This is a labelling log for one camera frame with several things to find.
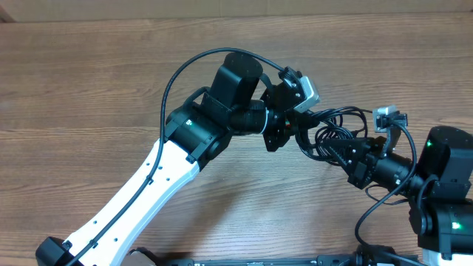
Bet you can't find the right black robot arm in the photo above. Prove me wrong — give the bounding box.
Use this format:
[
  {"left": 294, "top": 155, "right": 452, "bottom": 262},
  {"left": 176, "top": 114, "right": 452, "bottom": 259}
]
[{"left": 323, "top": 123, "right": 472, "bottom": 265}]

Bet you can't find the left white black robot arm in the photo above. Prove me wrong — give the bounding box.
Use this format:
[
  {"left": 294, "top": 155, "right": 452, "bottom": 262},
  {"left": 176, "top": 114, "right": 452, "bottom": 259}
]
[{"left": 35, "top": 48, "right": 319, "bottom": 265}]

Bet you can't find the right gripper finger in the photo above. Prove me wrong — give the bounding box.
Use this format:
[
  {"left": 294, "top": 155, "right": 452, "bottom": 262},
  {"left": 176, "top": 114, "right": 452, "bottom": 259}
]
[
  {"left": 327, "top": 137, "right": 387, "bottom": 149},
  {"left": 324, "top": 142, "right": 370, "bottom": 168}
]

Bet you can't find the black cable bundle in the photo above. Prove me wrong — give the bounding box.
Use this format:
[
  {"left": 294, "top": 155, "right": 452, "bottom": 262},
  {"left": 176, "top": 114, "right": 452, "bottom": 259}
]
[{"left": 293, "top": 106, "right": 373, "bottom": 166}]

